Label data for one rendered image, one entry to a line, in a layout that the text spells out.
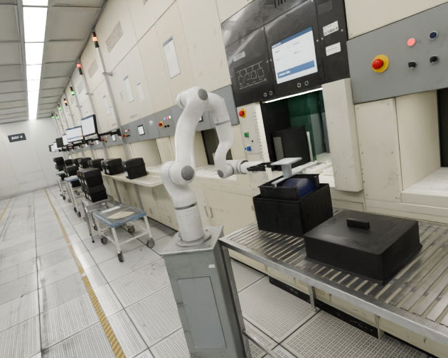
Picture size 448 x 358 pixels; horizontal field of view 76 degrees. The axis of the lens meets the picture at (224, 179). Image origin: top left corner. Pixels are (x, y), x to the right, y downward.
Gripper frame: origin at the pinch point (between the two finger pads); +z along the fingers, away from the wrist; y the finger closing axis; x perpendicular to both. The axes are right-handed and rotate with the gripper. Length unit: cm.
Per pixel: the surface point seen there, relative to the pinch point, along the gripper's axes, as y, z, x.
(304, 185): -1.0, 19.8, -9.6
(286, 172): 1.5, 13.0, -2.7
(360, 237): 23, 55, -20
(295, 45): -28, 8, 58
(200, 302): 45, -19, -60
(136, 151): -87, -330, 7
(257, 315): -4, -34, -106
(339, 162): -21.3, 28.1, -3.6
